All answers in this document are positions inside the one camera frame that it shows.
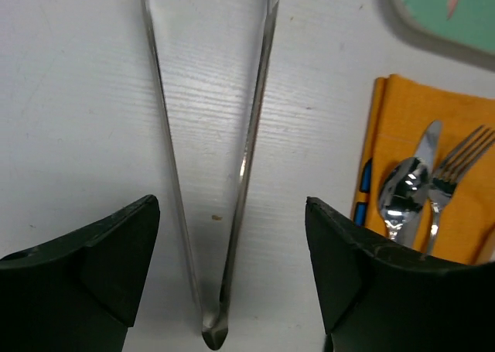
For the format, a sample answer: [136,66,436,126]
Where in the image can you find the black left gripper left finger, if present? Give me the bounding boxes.
[1,195,160,351]

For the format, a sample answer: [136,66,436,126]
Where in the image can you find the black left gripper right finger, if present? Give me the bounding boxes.
[305,197,494,351]

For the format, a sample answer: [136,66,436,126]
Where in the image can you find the silver metal tongs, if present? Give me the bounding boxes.
[138,0,283,351]

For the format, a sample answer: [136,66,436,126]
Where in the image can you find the silver spoon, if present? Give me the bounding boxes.
[377,157,429,244]

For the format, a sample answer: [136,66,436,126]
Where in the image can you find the silver fork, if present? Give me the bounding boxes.
[425,125,494,255]

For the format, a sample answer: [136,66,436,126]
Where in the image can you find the orange cartoon placemat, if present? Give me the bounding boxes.
[350,73,495,266]

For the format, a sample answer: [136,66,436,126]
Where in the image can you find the green floral serving tray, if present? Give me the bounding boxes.
[391,0,494,56]

